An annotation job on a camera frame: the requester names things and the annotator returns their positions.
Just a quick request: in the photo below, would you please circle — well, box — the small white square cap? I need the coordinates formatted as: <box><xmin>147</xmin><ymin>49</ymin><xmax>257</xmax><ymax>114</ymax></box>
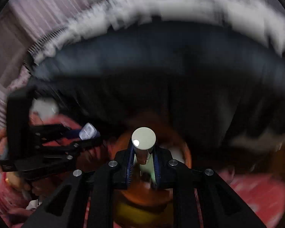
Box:
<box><xmin>79</xmin><ymin>123</ymin><xmax>98</xmax><ymax>141</ymax></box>

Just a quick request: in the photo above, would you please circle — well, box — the pale green white jar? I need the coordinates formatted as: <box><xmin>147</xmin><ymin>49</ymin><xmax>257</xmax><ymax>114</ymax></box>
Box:
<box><xmin>131</xmin><ymin>127</ymin><xmax>156</xmax><ymax>185</ymax></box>

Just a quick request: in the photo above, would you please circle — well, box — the orange trash bin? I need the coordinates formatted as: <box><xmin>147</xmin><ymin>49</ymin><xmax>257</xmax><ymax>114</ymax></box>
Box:
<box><xmin>108</xmin><ymin>112</ymin><xmax>192</xmax><ymax>227</ymax></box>

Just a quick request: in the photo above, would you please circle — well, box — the pink window curtain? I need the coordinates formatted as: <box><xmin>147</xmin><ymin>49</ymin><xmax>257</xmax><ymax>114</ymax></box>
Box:
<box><xmin>0</xmin><ymin>0</ymin><xmax>88</xmax><ymax>130</ymax></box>

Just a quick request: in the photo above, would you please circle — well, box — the white black logo blanket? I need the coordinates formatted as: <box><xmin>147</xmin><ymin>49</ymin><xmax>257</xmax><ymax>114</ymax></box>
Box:
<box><xmin>28</xmin><ymin>0</ymin><xmax>285</xmax><ymax>65</ymax></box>

